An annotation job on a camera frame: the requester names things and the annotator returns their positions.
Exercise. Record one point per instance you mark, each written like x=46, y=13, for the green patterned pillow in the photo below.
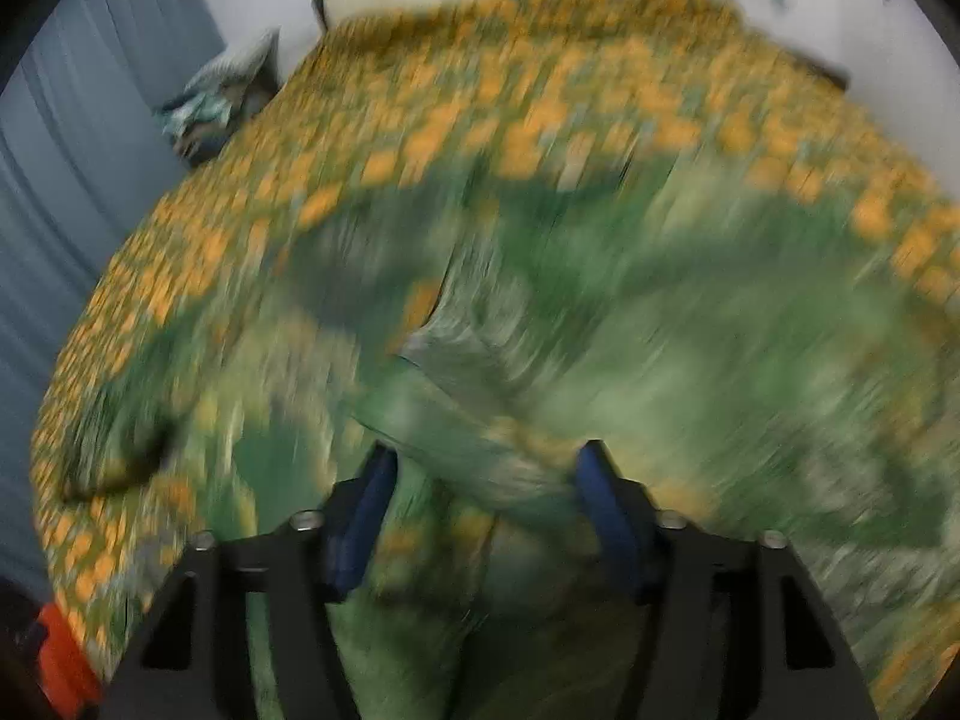
x=675, y=315

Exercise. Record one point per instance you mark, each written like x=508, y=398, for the dark wooden nightstand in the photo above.
x=821, y=71

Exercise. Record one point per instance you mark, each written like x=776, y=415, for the green blanket with orange flowers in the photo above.
x=525, y=90

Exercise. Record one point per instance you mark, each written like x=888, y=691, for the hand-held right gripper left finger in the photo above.
x=366, y=521

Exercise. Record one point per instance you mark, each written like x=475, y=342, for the blue curtain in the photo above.
x=82, y=127

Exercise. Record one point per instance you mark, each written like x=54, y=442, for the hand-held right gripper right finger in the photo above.
x=609, y=517

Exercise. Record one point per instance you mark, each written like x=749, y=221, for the pile of clothes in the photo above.
x=217, y=101

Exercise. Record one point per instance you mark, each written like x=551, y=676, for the red cloth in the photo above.
x=67, y=660

